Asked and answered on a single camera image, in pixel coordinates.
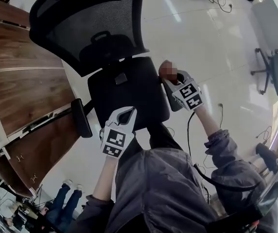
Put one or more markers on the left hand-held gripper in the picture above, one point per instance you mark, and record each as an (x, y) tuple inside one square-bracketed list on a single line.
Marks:
[(116, 137)]

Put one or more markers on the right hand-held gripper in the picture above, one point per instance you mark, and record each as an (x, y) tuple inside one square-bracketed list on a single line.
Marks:
[(190, 94)]

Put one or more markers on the brown cloth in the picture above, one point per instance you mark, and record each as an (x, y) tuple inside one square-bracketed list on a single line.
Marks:
[(167, 69)]

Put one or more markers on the black mesh office chair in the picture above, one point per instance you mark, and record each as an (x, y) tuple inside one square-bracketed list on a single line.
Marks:
[(129, 98)]

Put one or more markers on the person's right forearm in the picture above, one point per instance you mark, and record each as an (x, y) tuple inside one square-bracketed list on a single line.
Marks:
[(205, 122)]

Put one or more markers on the person's left forearm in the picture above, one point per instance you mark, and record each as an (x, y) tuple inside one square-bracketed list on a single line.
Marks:
[(105, 178)]

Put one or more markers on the person's black trouser leg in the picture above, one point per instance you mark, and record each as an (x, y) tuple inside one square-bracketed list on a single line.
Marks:
[(161, 137)]

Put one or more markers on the grey square seat tag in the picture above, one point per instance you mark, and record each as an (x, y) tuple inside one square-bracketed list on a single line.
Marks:
[(120, 78)]

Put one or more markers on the person's grey jacket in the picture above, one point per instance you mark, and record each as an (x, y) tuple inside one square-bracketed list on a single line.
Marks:
[(163, 190)]

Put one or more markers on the wooden cabinet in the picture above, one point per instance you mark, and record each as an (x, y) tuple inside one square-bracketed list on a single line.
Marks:
[(29, 81)]

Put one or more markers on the white counter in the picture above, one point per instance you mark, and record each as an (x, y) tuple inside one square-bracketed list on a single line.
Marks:
[(272, 21)]

